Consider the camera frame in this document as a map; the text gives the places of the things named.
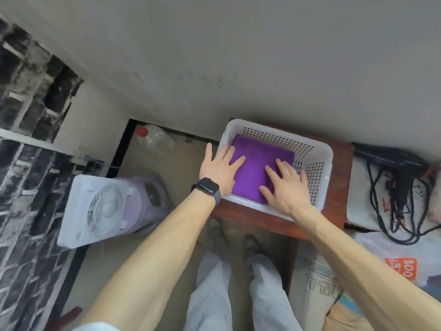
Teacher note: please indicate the brown wooden table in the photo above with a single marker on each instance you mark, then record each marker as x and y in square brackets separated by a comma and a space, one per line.
[339, 189]

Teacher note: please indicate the person's left hand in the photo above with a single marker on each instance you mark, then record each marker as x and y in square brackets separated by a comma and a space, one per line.
[217, 172]

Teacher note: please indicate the purple plastic appliance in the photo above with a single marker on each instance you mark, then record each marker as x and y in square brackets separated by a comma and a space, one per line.
[151, 196]

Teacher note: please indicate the person's right thumb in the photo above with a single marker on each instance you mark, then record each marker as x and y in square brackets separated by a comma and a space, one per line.
[266, 195]

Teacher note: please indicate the red object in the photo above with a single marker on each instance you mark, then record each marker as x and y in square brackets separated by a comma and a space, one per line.
[69, 315]

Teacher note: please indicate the black hair dryer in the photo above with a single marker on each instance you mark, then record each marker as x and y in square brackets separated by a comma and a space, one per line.
[389, 158]

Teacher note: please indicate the white trousers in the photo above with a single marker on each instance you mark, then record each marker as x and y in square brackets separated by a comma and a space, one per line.
[210, 299]

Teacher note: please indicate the grey patterned sack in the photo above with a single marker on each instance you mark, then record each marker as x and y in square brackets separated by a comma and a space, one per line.
[310, 289]

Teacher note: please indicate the person's right hand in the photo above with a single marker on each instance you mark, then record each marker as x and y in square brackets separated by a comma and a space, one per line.
[289, 196]

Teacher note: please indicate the purple towel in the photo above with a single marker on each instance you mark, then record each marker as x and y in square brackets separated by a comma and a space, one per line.
[255, 161]

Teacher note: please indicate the person's left little finger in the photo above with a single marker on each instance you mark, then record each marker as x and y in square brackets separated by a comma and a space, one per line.
[208, 153]

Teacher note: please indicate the white perforated plastic basket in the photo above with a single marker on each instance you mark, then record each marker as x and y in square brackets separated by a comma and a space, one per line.
[310, 148]

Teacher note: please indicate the white box fan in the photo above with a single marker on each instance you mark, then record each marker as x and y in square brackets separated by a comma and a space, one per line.
[79, 203]

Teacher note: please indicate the tan sack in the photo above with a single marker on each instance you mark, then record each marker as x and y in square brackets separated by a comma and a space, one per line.
[344, 318]

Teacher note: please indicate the person's right forearm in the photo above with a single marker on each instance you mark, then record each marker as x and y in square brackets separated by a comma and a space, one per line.
[361, 268]

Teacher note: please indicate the white plastic bag orange label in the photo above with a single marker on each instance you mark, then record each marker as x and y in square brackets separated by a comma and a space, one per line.
[379, 244]

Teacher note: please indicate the person's left forearm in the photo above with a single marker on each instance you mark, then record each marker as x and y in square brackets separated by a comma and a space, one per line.
[155, 258]

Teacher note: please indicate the person's left middle finger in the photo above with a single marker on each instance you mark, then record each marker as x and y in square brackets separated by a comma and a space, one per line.
[230, 155]

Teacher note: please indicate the person's right grey shoe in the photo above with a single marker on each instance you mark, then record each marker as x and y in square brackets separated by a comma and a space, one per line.
[254, 246]

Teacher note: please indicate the white cloth bag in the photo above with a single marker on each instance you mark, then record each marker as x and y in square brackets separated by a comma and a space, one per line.
[358, 196]

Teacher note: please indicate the clear plastic bottle red cap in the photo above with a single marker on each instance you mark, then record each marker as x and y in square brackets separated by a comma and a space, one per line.
[156, 139]

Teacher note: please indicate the person's right little finger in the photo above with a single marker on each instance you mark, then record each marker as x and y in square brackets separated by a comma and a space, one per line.
[303, 179]

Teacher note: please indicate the person's right middle finger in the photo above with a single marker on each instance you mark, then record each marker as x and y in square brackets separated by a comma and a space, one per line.
[283, 169]

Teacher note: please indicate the person's grey shoe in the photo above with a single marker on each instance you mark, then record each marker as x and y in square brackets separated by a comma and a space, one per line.
[217, 237]
[254, 246]

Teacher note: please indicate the white shirt sleeve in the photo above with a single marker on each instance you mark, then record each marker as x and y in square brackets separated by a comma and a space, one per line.
[91, 327]

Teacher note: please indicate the person's left grey shoe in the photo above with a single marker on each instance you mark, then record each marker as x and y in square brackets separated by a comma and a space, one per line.
[217, 237]

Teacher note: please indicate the black smartwatch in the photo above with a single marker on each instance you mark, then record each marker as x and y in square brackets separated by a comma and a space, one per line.
[207, 187]

